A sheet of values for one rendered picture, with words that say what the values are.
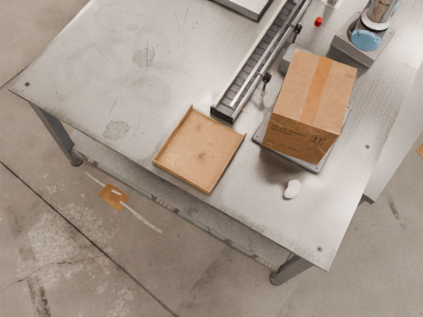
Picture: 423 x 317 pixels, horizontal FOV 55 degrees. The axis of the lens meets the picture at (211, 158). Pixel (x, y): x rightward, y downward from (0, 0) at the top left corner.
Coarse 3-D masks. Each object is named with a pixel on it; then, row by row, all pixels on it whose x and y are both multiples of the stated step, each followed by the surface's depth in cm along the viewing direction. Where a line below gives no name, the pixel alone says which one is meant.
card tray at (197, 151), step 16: (192, 112) 173; (176, 128) 167; (192, 128) 169; (208, 128) 170; (224, 128) 170; (176, 144) 166; (192, 144) 167; (208, 144) 167; (224, 144) 167; (160, 160) 163; (176, 160) 163; (192, 160) 164; (208, 160) 164; (224, 160) 164; (176, 176) 160; (192, 176) 161; (208, 176) 161; (208, 192) 156
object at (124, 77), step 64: (128, 0) 196; (192, 0) 198; (320, 0) 202; (64, 64) 180; (128, 64) 181; (192, 64) 183; (384, 64) 188; (128, 128) 168; (256, 128) 171; (384, 128) 174; (192, 192) 159; (256, 192) 160; (320, 192) 161; (320, 256) 151
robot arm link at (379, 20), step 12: (384, 0) 146; (396, 0) 146; (372, 12) 154; (384, 12) 151; (360, 24) 160; (372, 24) 156; (384, 24) 156; (360, 36) 161; (372, 36) 158; (360, 48) 167; (372, 48) 164
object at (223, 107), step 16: (288, 0) 194; (304, 0) 195; (272, 32) 186; (256, 48) 182; (272, 48) 182; (256, 64) 178; (240, 80) 175; (224, 96) 171; (240, 96) 171; (224, 112) 168
